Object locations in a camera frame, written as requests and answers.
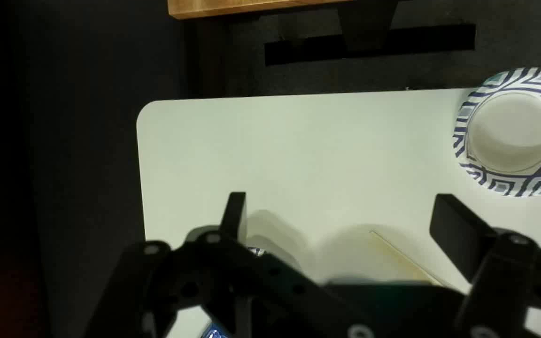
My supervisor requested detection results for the blue patterned paper plate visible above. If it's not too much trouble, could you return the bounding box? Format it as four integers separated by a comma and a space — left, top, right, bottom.
451, 66, 541, 199

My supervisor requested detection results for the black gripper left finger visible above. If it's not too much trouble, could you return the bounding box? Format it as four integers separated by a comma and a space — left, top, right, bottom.
85, 189, 372, 338

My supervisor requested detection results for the wooden bench with aluminium frame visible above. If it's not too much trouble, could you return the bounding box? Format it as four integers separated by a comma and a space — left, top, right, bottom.
165, 0, 351, 20

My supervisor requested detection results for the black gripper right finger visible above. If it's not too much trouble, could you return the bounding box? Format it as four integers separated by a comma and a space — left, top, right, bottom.
428, 191, 541, 338

